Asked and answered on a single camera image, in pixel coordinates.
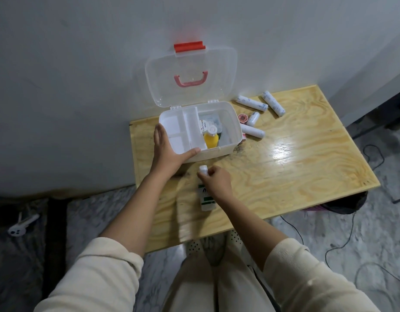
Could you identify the white divided tray insert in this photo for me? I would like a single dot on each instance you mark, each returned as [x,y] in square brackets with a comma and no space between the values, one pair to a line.
[177,123]

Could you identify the person's left thumb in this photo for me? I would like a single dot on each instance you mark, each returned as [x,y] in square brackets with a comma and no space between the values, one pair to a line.
[189,153]

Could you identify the cream trousers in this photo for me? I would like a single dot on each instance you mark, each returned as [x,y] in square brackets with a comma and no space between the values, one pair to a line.
[200,289]

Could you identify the white storage box clear lid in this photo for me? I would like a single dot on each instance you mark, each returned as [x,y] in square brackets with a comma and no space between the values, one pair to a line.
[219,153]

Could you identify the person's left hand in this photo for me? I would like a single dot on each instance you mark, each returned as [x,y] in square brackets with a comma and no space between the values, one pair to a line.
[164,155]

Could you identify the black bag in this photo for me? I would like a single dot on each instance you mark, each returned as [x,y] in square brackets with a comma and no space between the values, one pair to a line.
[346,204]

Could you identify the person's right hand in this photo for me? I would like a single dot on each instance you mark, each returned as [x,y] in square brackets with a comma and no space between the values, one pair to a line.
[219,186]

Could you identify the white cling film roll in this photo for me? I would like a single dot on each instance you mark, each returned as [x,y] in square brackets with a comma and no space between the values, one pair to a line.
[201,125]

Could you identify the person's right thumb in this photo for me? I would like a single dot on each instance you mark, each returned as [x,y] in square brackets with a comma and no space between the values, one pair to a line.
[213,169]

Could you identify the black post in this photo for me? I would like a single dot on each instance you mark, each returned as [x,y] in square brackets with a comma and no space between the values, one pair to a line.
[55,243]

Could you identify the person's right forearm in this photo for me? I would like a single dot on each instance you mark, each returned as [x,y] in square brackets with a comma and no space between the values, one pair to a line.
[265,237]

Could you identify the person's left forearm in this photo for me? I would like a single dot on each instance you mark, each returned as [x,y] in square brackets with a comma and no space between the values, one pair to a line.
[128,217]

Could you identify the short white bandage roll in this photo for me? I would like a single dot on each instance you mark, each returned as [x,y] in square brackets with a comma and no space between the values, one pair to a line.
[253,118]

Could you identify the white handheld controller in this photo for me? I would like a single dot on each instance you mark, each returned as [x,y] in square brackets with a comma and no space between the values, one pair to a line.
[19,228]

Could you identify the white bottle green label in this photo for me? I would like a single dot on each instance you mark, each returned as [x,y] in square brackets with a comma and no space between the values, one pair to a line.
[207,202]

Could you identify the pink tape roll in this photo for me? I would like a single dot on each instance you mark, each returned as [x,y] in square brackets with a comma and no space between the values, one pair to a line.
[242,118]

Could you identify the yellow bottle white cap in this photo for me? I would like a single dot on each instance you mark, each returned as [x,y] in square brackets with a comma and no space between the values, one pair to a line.
[211,139]

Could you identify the white perforated slipper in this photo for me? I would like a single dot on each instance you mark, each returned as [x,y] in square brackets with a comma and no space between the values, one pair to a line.
[234,239]
[194,246]

